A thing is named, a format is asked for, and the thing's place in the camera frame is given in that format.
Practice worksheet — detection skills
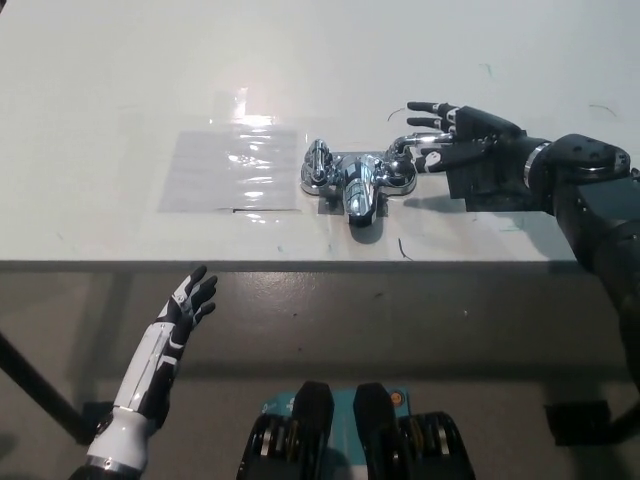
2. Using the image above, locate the clear plastic sheet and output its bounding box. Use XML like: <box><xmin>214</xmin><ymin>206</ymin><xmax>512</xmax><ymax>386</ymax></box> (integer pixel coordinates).
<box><xmin>158</xmin><ymin>87</ymin><xmax>302</xmax><ymax>215</ymax></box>

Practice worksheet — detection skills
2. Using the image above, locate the black diagonal table leg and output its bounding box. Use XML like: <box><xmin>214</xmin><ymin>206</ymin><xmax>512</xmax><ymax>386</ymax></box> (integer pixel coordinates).
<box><xmin>0</xmin><ymin>329</ymin><xmax>90</xmax><ymax>445</ymax></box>

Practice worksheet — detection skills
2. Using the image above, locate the black teal robot torso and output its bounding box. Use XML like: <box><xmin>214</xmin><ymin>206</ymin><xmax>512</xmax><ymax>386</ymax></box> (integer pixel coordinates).
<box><xmin>238</xmin><ymin>380</ymin><xmax>477</xmax><ymax>480</ymax></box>

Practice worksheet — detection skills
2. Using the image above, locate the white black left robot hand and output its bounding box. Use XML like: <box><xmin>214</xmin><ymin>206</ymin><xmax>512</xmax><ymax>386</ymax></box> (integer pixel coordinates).
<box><xmin>106</xmin><ymin>264</ymin><xmax>220</xmax><ymax>420</ymax></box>

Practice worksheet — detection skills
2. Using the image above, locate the chrome short faucet handle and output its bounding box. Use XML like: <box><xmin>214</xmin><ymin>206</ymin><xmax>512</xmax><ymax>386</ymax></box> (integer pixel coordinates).
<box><xmin>301</xmin><ymin>139</ymin><xmax>335</xmax><ymax>184</ymax></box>

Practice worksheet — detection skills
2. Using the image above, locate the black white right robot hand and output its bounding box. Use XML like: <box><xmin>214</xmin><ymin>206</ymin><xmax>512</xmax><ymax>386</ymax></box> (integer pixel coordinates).
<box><xmin>405</xmin><ymin>100</ymin><xmax>540</xmax><ymax>176</ymax></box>

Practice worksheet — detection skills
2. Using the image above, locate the chrome faucet body with spout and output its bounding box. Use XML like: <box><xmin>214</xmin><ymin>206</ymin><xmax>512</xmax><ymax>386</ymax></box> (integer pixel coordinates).
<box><xmin>298</xmin><ymin>149</ymin><xmax>419</xmax><ymax>227</ymax></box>

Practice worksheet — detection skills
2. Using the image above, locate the black tape patch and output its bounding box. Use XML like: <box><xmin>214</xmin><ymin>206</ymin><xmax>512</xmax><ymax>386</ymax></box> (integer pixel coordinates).
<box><xmin>444</xmin><ymin>164</ymin><xmax>554</xmax><ymax>214</ymax></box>

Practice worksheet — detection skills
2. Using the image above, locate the chrome long lever faucet handle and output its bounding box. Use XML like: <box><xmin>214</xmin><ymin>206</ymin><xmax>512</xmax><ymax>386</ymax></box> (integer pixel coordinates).
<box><xmin>388</xmin><ymin>130</ymin><xmax>454</xmax><ymax>174</ymax></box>

